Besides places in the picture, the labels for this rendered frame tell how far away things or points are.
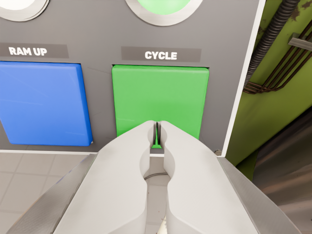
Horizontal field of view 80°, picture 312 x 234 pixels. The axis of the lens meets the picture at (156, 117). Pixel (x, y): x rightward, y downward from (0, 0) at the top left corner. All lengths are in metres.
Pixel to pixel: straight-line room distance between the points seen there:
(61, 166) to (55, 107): 1.15
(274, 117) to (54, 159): 1.19
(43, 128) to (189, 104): 0.13
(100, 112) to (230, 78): 0.11
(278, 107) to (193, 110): 0.42
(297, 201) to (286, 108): 0.21
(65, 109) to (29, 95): 0.03
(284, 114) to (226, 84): 0.43
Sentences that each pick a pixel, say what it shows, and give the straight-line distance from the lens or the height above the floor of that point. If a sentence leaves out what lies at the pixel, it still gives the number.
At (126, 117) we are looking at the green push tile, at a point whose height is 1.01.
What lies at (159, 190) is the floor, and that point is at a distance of 1.16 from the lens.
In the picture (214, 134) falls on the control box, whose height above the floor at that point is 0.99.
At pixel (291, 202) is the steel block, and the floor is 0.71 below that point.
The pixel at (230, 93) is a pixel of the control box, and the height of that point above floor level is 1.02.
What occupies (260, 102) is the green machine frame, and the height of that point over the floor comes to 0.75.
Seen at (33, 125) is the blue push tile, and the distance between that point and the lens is 0.20.
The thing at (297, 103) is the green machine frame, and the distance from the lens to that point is 0.55.
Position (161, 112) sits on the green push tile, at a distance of 0.16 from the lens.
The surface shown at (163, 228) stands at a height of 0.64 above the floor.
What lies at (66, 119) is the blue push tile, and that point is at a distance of 0.18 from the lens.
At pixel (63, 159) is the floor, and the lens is 1.33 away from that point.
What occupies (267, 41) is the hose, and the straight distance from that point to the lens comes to 0.42.
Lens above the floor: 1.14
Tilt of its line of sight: 58 degrees down
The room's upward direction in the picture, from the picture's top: 2 degrees clockwise
